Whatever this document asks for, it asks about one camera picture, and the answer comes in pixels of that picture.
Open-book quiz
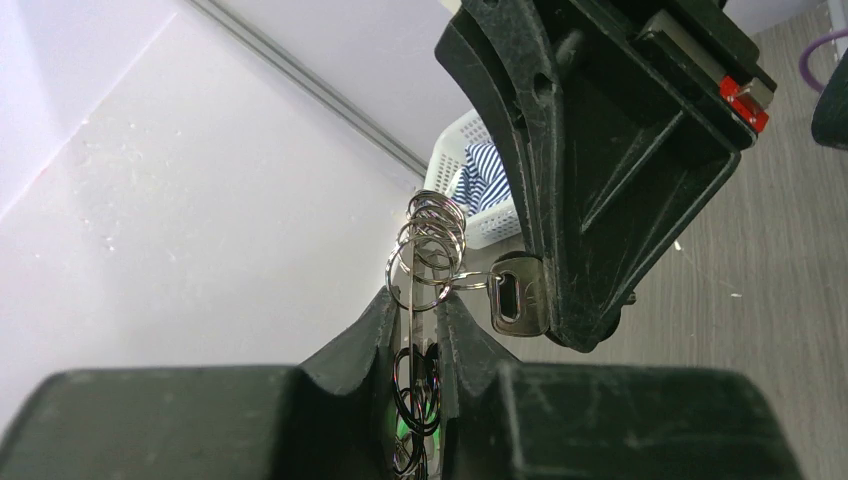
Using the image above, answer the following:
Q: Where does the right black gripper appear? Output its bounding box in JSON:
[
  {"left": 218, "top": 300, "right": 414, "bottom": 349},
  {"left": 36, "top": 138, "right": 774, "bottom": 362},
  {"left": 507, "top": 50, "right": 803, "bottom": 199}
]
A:
[{"left": 435, "top": 1, "right": 777, "bottom": 352}]

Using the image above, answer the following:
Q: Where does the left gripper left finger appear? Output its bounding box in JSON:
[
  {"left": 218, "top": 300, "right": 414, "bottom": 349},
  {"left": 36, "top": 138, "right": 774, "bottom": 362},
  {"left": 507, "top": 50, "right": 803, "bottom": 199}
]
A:
[{"left": 1, "top": 289, "right": 399, "bottom": 479}]

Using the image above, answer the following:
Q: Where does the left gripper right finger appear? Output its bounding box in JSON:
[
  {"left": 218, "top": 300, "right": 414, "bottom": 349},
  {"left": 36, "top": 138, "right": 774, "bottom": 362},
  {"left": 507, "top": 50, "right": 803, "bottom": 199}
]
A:
[{"left": 436, "top": 295, "right": 802, "bottom": 479}]

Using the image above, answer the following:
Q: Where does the black-headed key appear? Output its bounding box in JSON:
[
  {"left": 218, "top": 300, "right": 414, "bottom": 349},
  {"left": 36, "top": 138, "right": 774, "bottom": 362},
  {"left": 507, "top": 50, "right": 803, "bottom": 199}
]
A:
[{"left": 488, "top": 251, "right": 549, "bottom": 337}]

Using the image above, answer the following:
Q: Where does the numbered metal key ring disc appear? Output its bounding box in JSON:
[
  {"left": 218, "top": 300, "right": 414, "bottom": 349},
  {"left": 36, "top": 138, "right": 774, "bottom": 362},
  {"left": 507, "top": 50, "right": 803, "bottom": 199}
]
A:
[{"left": 384, "top": 190, "right": 491, "bottom": 479}]

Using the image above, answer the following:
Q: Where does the green key tag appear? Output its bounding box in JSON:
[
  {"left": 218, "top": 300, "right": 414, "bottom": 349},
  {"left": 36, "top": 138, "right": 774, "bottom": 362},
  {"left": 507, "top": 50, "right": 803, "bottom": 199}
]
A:
[{"left": 390, "top": 397, "right": 444, "bottom": 465}]

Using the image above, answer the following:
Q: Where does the white plastic basket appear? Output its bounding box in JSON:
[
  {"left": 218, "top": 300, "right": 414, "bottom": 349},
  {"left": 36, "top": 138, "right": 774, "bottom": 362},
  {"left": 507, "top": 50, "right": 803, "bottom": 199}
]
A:
[{"left": 424, "top": 109, "right": 521, "bottom": 250}]

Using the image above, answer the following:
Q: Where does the blue striped shirt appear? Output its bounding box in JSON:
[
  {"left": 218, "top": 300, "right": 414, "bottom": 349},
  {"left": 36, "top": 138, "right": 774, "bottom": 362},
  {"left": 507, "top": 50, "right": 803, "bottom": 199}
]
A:
[{"left": 450, "top": 142, "right": 511, "bottom": 216}]

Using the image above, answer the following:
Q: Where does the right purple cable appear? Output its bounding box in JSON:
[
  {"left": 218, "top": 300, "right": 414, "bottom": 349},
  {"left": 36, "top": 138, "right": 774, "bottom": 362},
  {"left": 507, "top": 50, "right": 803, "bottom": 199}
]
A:
[{"left": 796, "top": 26, "right": 848, "bottom": 94}]

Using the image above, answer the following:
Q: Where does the aluminium frame rail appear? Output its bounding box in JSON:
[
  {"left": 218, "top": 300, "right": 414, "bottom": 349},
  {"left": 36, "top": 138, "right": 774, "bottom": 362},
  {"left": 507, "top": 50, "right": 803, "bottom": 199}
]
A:
[{"left": 187, "top": 0, "right": 427, "bottom": 178}]

